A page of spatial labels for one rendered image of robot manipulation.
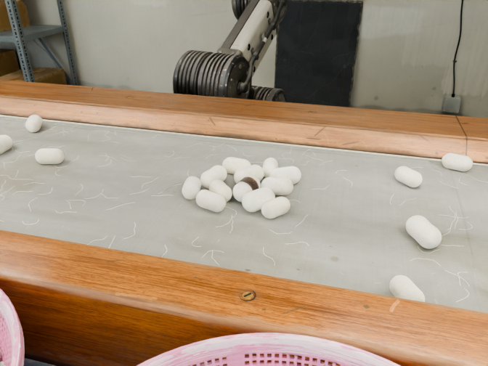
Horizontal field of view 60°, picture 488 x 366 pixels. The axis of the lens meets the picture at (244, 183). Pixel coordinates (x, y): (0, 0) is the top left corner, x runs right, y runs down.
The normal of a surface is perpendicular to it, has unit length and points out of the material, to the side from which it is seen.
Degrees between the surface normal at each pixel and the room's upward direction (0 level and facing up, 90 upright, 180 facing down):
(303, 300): 0
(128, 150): 0
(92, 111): 45
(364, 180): 0
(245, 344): 75
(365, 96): 89
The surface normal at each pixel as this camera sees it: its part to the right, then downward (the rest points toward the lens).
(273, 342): 0.00, 0.23
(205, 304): 0.00, -0.88
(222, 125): -0.18, -0.29
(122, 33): -0.27, 0.47
